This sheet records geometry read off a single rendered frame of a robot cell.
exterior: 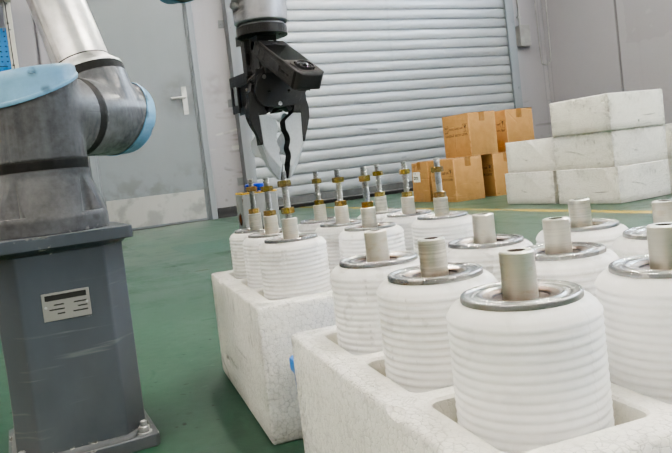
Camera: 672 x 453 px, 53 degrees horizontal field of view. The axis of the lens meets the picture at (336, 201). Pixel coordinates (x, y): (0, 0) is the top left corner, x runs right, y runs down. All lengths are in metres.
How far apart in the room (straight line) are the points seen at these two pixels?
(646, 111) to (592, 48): 3.97
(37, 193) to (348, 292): 0.49
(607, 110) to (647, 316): 3.12
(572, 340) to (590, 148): 3.28
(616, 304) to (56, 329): 0.70
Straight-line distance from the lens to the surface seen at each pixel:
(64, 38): 1.14
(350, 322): 0.63
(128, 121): 1.09
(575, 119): 3.72
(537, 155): 3.97
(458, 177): 4.72
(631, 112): 3.69
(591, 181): 3.68
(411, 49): 7.03
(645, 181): 3.74
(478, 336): 0.42
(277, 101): 0.94
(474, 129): 4.82
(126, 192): 5.93
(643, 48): 7.28
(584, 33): 7.78
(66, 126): 0.98
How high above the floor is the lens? 0.35
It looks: 3 degrees down
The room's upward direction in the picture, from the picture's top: 7 degrees counter-clockwise
